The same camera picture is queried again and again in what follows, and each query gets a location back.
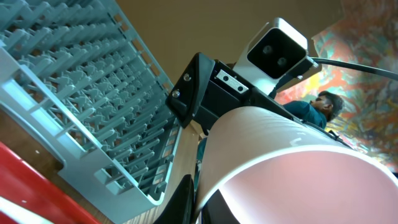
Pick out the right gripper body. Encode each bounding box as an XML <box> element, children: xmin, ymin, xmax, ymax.
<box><xmin>165</xmin><ymin>52</ymin><xmax>299</xmax><ymax>131</ymax></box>

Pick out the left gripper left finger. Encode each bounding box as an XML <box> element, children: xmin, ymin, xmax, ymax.
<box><xmin>154</xmin><ymin>174</ymin><xmax>194</xmax><ymax>224</ymax></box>

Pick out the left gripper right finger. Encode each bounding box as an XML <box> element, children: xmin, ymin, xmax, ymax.
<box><xmin>201</xmin><ymin>190</ymin><xmax>239</xmax><ymax>224</ymax></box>

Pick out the pink plastic cup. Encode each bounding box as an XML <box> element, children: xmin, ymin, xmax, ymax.
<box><xmin>195</xmin><ymin>106</ymin><xmax>397</xmax><ymax>223</ymax></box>

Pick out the grey dishwasher rack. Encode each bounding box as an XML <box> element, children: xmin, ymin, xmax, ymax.
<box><xmin>1</xmin><ymin>0</ymin><xmax>181</xmax><ymax>223</ymax></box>

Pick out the person in teal shirt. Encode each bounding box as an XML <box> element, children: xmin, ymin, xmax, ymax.
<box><xmin>283</xmin><ymin>91</ymin><xmax>345</xmax><ymax>129</ymax></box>

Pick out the red plastic tray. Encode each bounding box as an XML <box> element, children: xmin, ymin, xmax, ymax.
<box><xmin>1</xmin><ymin>144</ymin><xmax>99</xmax><ymax>223</ymax></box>

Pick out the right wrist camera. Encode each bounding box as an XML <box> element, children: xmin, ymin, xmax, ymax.
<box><xmin>233</xmin><ymin>17</ymin><xmax>318</xmax><ymax>95</ymax></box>

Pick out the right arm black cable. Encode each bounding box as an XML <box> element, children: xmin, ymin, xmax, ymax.
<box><xmin>310</xmin><ymin>57</ymin><xmax>398</xmax><ymax>82</ymax></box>

